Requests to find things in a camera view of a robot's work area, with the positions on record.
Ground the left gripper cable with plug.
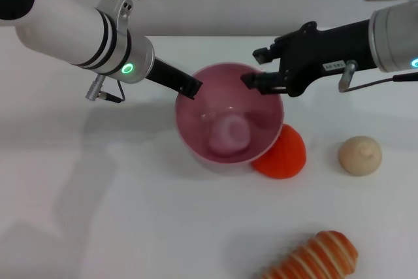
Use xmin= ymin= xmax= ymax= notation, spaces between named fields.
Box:
xmin=85 ymin=74 xmax=126 ymax=105

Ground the orange striped toy bread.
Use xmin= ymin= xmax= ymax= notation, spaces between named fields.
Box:
xmin=261 ymin=230 xmax=359 ymax=279

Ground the right gripper cable with plug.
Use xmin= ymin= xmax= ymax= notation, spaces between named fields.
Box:
xmin=338 ymin=59 xmax=418 ymax=93

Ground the silver camera mount bracket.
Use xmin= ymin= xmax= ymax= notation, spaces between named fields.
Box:
xmin=95 ymin=0 xmax=135 ymax=32

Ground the pink plastic bowl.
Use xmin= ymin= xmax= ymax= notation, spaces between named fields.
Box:
xmin=174 ymin=61 xmax=285 ymax=174

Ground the pink toy peach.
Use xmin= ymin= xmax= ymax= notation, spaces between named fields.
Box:
xmin=207 ymin=114 xmax=252 ymax=159

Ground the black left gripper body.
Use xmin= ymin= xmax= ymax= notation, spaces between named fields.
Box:
xmin=144 ymin=57 xmax=196 ymax=95

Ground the beige toy bun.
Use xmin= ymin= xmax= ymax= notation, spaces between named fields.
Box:
xmin=337 ymin=135 xmax=383 ymax=177

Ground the red orange toy fruit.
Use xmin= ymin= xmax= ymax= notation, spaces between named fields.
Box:
xmin=250 ymin=123 xmax=308 ymax=180

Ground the gripper cable with plug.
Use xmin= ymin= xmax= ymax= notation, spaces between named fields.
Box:
xmin=338 ymin=59 xmax=418 ymax=93
xmin=85 ymin=74 xmax=126 ymax=105

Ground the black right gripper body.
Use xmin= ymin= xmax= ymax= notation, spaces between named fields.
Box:
xmin=268 ymin=18 xmax=377 ymax=98

